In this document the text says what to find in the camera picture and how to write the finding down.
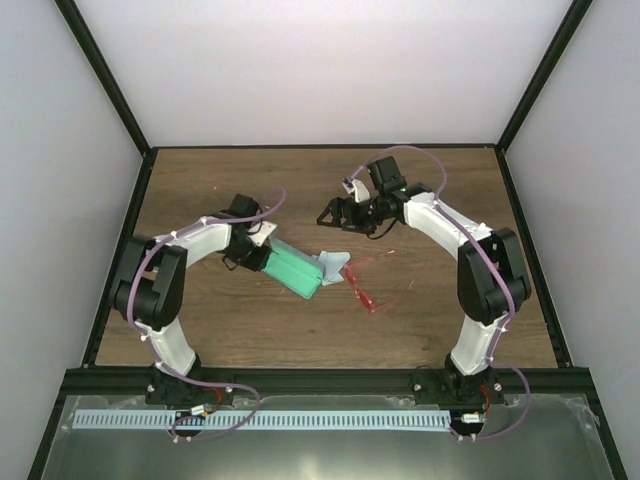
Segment clear plastic sheet cover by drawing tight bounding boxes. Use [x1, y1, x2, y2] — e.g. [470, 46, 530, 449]
[42, 395, 612, 479]

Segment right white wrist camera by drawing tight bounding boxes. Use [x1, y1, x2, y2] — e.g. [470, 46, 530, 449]
[342, 177, 371, 204]

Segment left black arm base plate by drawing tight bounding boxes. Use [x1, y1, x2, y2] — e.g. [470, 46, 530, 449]
[146, 367, 231, 407]

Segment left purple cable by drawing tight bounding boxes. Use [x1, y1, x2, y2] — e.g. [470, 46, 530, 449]
[127, 187, 289, 445]

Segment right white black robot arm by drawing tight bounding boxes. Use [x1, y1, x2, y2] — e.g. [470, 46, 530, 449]
[316, 156, 531, 403]

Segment light blue slotted cable duct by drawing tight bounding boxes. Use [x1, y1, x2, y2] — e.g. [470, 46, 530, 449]
[72, 409, 451, 432]

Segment red transparent sunglasses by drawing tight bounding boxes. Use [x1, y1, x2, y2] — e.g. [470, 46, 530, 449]
[341, 249, 414, 314]

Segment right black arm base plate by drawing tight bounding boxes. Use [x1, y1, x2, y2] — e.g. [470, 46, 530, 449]
[409, 366, 504, 406]

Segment light blue cleaning cloth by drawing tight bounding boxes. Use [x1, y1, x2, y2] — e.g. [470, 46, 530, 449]
[312, 251, 351, 286]

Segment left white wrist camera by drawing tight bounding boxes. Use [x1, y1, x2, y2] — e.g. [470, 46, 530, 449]
[247, 220, 277, 247]

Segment blue green glasses case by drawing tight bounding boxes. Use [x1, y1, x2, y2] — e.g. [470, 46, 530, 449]
[263, 239, 325, 299]

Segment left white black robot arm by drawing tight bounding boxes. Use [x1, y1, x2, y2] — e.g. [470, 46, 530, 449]
[109, 194, 277, 404]

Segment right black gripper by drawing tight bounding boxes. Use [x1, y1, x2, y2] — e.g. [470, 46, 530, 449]
[318, 194, 388, 235]

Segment black aluminium frame rail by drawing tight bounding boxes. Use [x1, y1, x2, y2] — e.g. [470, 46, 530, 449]
[60, 366, 595, 396]

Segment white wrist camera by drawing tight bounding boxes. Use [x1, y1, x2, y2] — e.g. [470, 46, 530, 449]
[342, 177, 371, 204]
[247, 220, 277, 247]

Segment purple cable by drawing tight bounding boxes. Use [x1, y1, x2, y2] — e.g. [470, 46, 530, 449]
[127, 187, 289, 445]
[342, 144, 531, 442]

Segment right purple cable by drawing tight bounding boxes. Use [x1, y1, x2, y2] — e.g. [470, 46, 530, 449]
[342, 144, 531, 442]

